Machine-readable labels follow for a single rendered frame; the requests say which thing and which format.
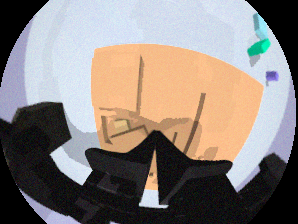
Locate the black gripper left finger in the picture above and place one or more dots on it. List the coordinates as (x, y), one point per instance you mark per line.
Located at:
(133, 165)

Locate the small green block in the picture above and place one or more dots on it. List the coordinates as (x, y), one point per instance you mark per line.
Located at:
(259, 47)

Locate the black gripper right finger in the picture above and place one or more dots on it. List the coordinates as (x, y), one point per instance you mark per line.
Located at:
(174, 168)

